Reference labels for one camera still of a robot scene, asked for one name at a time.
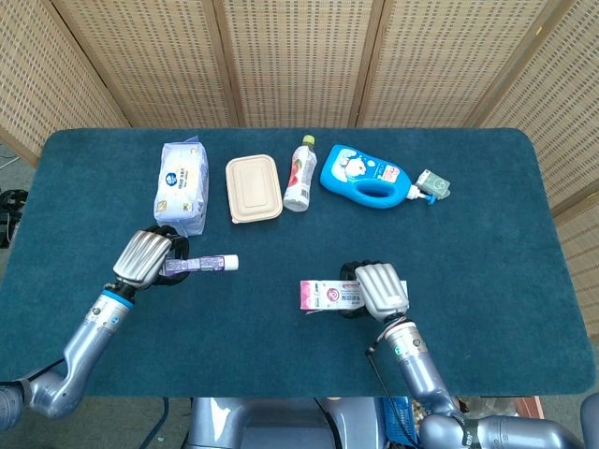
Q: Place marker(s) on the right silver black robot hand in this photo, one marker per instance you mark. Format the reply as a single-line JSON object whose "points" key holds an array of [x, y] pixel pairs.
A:
{"points": [[381, 290]]}

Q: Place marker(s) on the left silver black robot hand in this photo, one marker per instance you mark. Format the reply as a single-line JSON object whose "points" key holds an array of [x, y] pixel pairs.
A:
{"points": [[140, 257]]}

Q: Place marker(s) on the white pink toothpaste box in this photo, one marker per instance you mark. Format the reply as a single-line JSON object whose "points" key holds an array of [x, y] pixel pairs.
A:
{"points": [[327, 294]]}

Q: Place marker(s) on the purple toothpaste tube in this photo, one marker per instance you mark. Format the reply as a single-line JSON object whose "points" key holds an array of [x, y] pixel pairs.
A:
{"points": [[206, 263]]}

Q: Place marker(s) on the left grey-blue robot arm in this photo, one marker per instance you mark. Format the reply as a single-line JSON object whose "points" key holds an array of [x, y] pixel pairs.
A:
{"points": [[89, 337]]}

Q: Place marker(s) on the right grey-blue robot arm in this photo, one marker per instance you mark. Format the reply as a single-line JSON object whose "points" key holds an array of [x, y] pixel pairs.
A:
{"points": [[416, 365]]}

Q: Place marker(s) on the white blue tissue pack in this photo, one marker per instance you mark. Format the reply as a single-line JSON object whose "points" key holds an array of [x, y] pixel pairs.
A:
{"points": [[181, 187]]}

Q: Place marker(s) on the teal table mat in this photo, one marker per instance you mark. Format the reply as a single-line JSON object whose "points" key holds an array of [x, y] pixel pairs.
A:
{"points": [[281, 351]]}

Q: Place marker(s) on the small green carton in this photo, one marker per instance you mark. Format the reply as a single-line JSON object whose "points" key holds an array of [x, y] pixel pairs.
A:
{"points": [[437, 183]]}

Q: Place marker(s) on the blue detergent pump bottle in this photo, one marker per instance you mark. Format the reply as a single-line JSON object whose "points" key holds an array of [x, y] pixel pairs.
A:
{"points": [[346, 170]]}

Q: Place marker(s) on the blue plastic basket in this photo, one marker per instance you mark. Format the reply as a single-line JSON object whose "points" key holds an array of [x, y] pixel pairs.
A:
{"points": [[395, 418]]}

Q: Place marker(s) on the beige lidded food container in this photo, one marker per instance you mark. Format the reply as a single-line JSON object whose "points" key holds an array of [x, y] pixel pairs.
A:
{"points": [[254, 187]]}

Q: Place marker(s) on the black floor equipment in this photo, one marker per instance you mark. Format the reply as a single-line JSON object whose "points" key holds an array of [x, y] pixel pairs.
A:
{"points": [[11, 206]]}

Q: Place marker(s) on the drink bottle with green cap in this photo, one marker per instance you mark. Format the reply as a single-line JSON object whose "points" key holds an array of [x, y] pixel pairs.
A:
{"points": [[299, 178]]}

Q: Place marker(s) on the grey-blue robot torso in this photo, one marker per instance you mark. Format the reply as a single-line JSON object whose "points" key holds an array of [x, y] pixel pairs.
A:
{"points": [[281, 421]]}

